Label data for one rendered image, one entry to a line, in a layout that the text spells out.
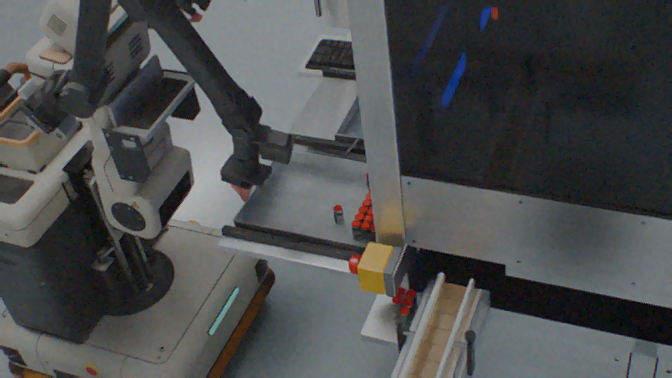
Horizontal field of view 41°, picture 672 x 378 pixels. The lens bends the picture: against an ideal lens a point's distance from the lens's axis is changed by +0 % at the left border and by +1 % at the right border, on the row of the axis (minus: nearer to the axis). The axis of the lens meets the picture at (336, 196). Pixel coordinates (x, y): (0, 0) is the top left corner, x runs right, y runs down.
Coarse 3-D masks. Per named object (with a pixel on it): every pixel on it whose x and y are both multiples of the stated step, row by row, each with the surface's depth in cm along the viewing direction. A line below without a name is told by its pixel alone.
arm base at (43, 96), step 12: (48, 84) 194; (36, 96) 195; (48, 96) 193; (24, 108) 194; (36, 108) 195; (48, 108) 194; (60, 108) 194; (36, 120) 195; (48, 120) 197; (60, 120) 199; (48, 132) 197
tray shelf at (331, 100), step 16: (336, 80) 244; (352, 80) 243; (320, 96) 240; (336, 96) 239; (352, 96) 238; (304, 112) 236; (320, 112) 235; (336, 112) 234; (304, 128) 231; (320, 128) 230; (336, 128) 229; (224, 240) 204; (240, 240) 204; (256, 256) 201; (272, 256) 199; (288, 256) 198; (304, 256) 198; (320, 256) 197; (336, 272) 195
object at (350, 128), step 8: (352, 104) 230; (352, 112) 231; (344, 120) 226; (352, 120) 230; (360, 120) 230; (344, 128) 227; (352, 128) 228; (360, 128) 228; (336, 136) 222; (344, 136) 221; (352, 136) 221; (360, 136) 225
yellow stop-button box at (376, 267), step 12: (372, 252) 175; (384, 252) 175; (396, 252) 175; (360, 264) 174; (372, 264) 173; (384, 264) 173; (396, 264) 173; (360, 276) 175; (372, 276) 173; (384, 276) 172; (360, 288) 177; (372, 288) 176; (384, 288) 175
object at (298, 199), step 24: (288, 168) 220; (312, 168) 219; (336, 168) 217; (360, 168) 214; (264, 192) 214; (288, 192) 213; (312, 192) 212; (336, 192) 211; (360, 192) 210; (240, 216) 206; (264, 216) 208; (288, 216) 207; (312, 216) 206; (312, 240) 198; (336, 240) 195; (360, 240) 199
